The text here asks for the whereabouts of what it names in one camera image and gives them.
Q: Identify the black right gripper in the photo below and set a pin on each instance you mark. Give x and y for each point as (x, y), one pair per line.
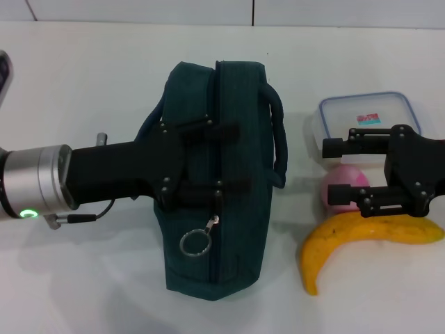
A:
(424, 167)

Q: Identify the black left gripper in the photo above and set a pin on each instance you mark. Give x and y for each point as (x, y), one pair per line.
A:
(121, 170)

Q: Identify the pink peach toy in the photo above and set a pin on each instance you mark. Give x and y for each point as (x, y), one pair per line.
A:
(344, 175)

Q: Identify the clear blue-rimmed lunch box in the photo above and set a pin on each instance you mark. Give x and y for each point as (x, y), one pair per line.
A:
(347, 111)

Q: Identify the yellow banana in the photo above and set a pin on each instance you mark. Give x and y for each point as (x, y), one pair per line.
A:
(320, 243)

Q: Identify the dark teal fabric lunch bag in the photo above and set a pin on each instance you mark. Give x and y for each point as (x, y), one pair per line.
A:
(240, 243)

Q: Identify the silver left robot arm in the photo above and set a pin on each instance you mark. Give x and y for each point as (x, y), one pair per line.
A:
(34, 181)

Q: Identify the small silver cylindrical stub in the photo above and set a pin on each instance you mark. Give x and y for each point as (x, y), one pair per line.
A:
(101, 138)

